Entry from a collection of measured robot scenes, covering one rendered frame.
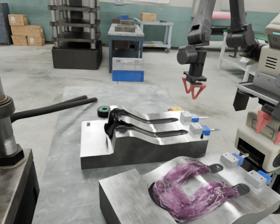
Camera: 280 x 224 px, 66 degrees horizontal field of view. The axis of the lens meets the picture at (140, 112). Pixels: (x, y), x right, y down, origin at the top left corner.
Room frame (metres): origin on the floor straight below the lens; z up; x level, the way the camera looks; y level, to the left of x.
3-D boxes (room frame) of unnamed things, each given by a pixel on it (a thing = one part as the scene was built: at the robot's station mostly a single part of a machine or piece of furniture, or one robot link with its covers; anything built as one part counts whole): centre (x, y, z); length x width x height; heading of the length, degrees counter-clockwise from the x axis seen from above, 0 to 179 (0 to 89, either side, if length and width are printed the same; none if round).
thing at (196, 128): (0.81, -0.29, 0.89); 0.13 x 0.05 x 0.05; 103
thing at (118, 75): (4.13, 0.29, 0.11); 0.61 x 0.41 x 0.22; 96
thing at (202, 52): (0.90, -0.22, 1.18); 0.07 x 0.06 x 0.07; 127
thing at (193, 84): (0.89, -0.23, 1.05); 0.07 x 0.07 x 0.09; 14
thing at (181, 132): (0.80, -0.03, 0.92); 0.35 x 0.16 x 0.09; 104
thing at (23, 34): (6.70, 3.46, 0.42); 0.86 x 0.33 x 0.83; 96
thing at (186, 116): (0.91, -0.26, 0.89); 0.13 x 0.05 x 0.05; 103
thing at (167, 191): (0.48, -0.18, 0.90); 0.26 x 0.18 x 0.08; 121
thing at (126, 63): (4.13, 0.29, 0.28); 0.61 x 0.41 x 0.15; 96
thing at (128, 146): (0.80, -0.01, 0.87); 0.50 x 0.26 x 0.14; 104
